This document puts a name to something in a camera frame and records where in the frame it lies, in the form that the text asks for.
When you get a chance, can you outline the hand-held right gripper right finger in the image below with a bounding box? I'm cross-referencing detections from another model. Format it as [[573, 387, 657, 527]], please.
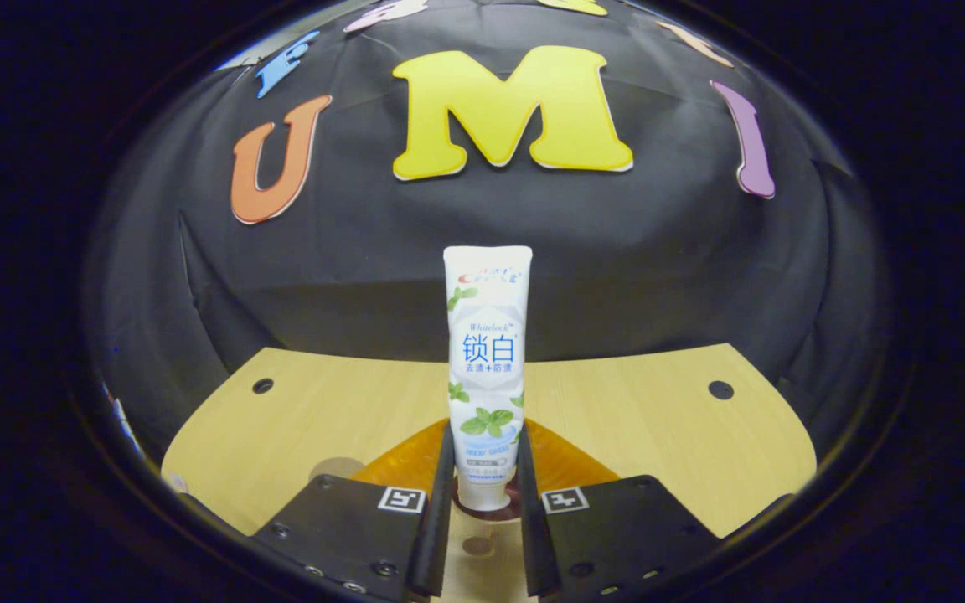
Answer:
[[516, 419, 722, 600]]

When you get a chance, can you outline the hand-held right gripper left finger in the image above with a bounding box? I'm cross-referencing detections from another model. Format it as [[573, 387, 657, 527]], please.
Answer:
[[252, 419, 458, 600]]

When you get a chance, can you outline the round brown coaster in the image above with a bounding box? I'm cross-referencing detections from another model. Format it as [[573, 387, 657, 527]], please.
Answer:
[[308, 456, 366, 483]]

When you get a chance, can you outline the white toothpaste tube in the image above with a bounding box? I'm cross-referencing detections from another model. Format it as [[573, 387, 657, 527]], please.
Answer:
[[443, 245, 534, 512]]

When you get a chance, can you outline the wooden desktop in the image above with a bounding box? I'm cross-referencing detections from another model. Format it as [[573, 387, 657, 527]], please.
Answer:
[[160, 342, 818, 541]]

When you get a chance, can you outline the black backdrop cloth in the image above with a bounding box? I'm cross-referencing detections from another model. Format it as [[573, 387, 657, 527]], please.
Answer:
[[85, 0, 894, 470]]

